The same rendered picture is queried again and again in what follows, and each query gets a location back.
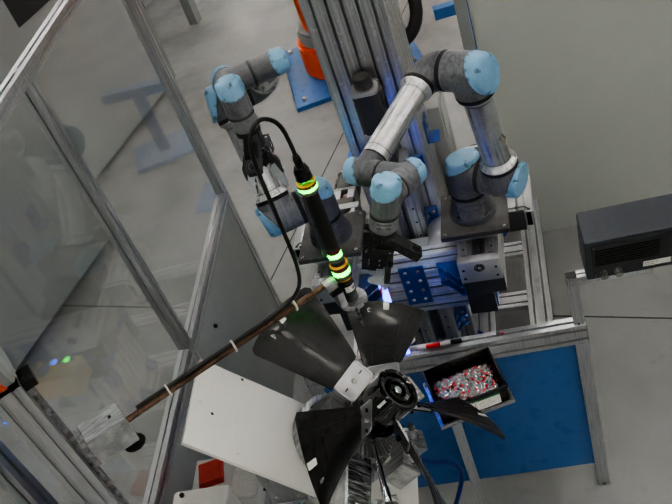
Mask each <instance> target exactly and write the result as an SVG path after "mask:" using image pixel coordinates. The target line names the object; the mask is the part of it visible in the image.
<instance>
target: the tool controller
mask: <svg viewBox="0 0 672 504"><path fill-rule="evenodd" d="M576 222H577V232H578V241H579V250H580V254H581V258H582V262H583V266H584V270H585V274H586V278H587V279H588V280H590V279H596V278H601V280H606V279H608V278H609V276H612V275H615V276H616V277H622V276H623V273H628V272H633V271H638V270H644V269H649V268H654V267H660V266H665V265H671V264H672V193H671V194H666V195H661V196H656V197H651V198H646V199H641V200H637V201H632V202H627V203H622V204H617V205H612V206H607V207H602V208H597V209H593V210H588V211H583V212H578V213H576Z"/></svg>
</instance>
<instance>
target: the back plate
mask: <svg viewBox="0 0 672 504"><path fill-rule="evenodd" d="M303 405H304V404H303V403H301V402H299V401H296V400H294V399H292V398H290V397H287V396H285V395H283V394H280V393H278V392H276V391H273V390H271V389H269V388H267V387H264V386H262V385H260V384H257V383H255V382H253V381H250V380H248V379H246V378H244V377H241V376H239V375H237V374H234V373H232V372H230V371H228V370H225V369H223V368H221V367H218V366H216V365H213V366H212V367H210V368H209V369H207V370H206V371H204V372H203V373H201V374H200V375H198V376H197V377H196V378H194V383H193V387H192V392H191V397H190V402H189V406H188V411H187V416H186V420H185V425H184V430H183V435H182V439H181V445H183V446H185V447H188V448H190V449H193V450H196V451H198V452H201V453H203V454H206V455H208V456H211V457H213V458H216V459H219V460H221V461H224V462H226V463H229V464H231V465H234V466H236V467H239V468H241V469H244V470H247V471H249V472H252V473H254V474H257V475H259V476H262V477H264V478H267V479H270V480H272V481H275V482H277V483H280V484H282V485H285V486H287V487H290V488H292V489H295V490H298V491H300V492H303V493H305V494H308V495H310V496H313V497H315V498H316V497H317V496H316V494H315V491H314V488H313V486H312V483H311V480H310V477H309V474H308V471H307V468H306V466H305V465H304V463H303V462H302V460H301V459H300V457H299V455H298V452H297V450H296V447H295V444H294V440H293V422H294V418H295V416H296V412H298V411H299V410H300V408H301V407H302V406H303ZM387 486H389V489H390V493H391V495H394V494H397V497H398V499H399V500H396V499H393V498H392V501H396V502H398V504H419V499H418V478H415V479H414V480H413V481H411V482H410V483H409V484H408V485H406V486H405V487H404V488H402V489H401V490H400V489H398V488H396V487H394V486H392V485H391V484H389V483H387ZM380 488H381V487H380V483H379V479H377V480H376V481H375V482H373V483H372V484H371V502H372V501H374V500H375V499H380V500H383V499H382V495H381V491H380Z"/></svg>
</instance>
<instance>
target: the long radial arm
mask: <svg viewBox="0 0 672 504"><path fill-rule="evenodd" d="M371 470H372V460H371V459H370V458H367V457H364V456H362V455H361V456H360V454H357V453H354V454H353V456H352V458H351V460H350V461H349V463H348V465H347V467H346V469H345V470H344V472H343V474H342V476H341V478H340V480H339V482H338V484H337V487H336V489H335V491H334V493H333V495H332V498H331V500H330V501H332V502H334V503H335V504H371Z"/></svg>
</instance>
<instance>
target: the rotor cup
mask: <svg viewBox="0 0 672 504"><path fill-rule="evenodd" d="M370 383H371V382H370ZM370 383H369V384H368V385H367V386H366V387H365V388H364V390H363V391H362V392H361V394H360V395H359V396H358V398H357V399H356V400H355V401H354V402H353V403H352V402H351V401H349V400H348V399H347V401H346V407H354V406H360V405H361V404H363V403H364V402H365V401H366V400H367V399H368V398H371V400H372V429H371V431H370V433H368V434H367V435H366V437H368V438H370V439H372V440H377V441H381V440H385V439H387V438H388V437H389V436H391V435H392V434H393V433H394V431H393V429H394V421H395V420H397V421H398V422H399V421H400V420H402V419H403V418H402V417H403V416H404V415H405V414H406V413H408V412H409V413H410V412H411V411H412V410H413V409H414V408H415V407H416V405H417V402H418V395H417V392H416V389H415V387H414V385H413V384H412V382H411V381H410V380H409V379H408V378H407V377H406V376H405V375H404V374H403V373H401V372H399V371H397V370H394V369H386V370H383V371H382V372H380V373H379V374H378V377H377V378H376V379H375V380H374V381H373V382H372V383H371V384H370ZM395 386H399V387H400V388H401V390H402V392H401V393H397V392H396V391H395ZM384 400H385V401H386V403H385V404H384V405H383V406H381V407H380V408H378V407H377V406H378V405H379V404H380V403H382V402H383V401H384ZM409 413H408V414H409Z"/></svg>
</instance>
